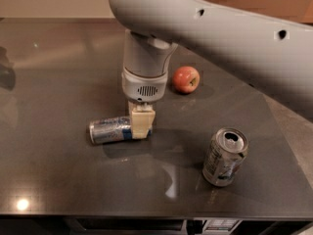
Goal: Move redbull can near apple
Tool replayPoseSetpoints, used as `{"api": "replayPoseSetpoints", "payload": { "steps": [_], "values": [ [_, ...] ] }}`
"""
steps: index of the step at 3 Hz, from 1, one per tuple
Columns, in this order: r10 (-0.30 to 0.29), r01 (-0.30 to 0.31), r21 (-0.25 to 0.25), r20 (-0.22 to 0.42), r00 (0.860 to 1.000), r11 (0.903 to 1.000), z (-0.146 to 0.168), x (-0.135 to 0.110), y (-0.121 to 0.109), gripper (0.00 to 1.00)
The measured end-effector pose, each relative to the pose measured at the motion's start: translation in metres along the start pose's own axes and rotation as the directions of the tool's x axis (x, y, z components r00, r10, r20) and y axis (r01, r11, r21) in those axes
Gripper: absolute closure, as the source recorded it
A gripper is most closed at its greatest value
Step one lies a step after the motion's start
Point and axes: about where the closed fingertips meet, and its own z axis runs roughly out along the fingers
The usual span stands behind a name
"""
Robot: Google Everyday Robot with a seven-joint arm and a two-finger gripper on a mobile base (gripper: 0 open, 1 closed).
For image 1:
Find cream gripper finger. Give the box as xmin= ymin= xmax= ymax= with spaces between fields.
xmin=128 ymin=102 xmax=156 ymax=139

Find silver blue redbull can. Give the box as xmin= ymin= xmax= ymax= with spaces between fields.
xmin=88 ymin=116 xmax=154 ymax=146

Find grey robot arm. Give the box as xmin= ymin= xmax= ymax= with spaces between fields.
xmin=109 ymin=0 xmax=313 ymax=119

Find red apple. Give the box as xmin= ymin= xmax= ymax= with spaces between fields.
xmin=172 ymin=67 xmax=201 ymax=94

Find silver green soda can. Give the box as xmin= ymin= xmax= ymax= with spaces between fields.
xmin=202 ymin=127 xmax=248 ymax=187

